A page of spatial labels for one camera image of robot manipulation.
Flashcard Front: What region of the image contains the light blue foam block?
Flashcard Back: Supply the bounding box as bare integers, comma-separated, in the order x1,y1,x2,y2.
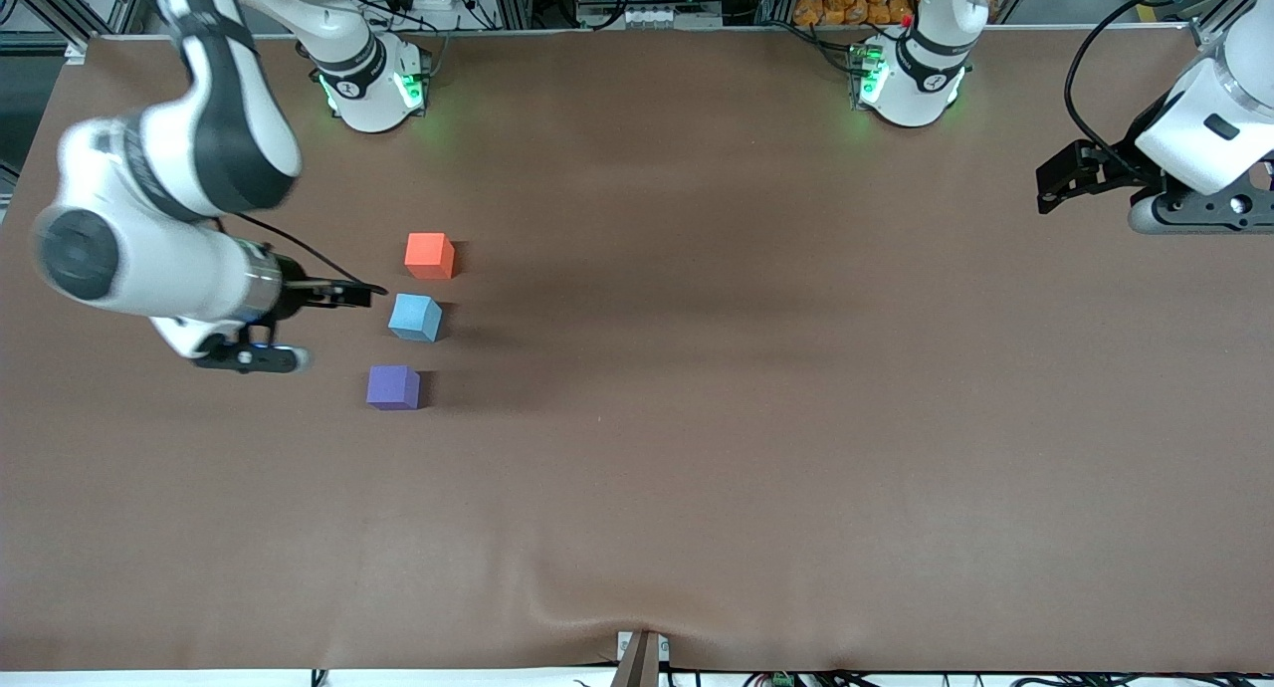
387,292,444,344

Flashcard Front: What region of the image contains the orange foam block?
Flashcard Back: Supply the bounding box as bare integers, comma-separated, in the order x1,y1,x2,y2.
404,232,457,281

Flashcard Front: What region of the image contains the purple foam block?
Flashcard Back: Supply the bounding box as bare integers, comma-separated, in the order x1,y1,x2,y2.
365,364,422,411

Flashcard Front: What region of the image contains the white terminal block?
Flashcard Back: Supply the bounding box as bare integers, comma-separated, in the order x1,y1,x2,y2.
619,4,725,30

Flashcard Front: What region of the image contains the brown table mat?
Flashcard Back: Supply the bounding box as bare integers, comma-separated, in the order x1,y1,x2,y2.
0,25,1274,674

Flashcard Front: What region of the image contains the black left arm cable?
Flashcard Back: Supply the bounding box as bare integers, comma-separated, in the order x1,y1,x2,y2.
1063,0,1250,175

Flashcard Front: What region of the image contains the aluminium frame profile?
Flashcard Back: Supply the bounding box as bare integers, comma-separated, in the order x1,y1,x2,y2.
0,0,152,49
1187,0,1257,53

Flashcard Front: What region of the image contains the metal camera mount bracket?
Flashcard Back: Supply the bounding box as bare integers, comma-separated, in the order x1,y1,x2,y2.
615,629,671,687

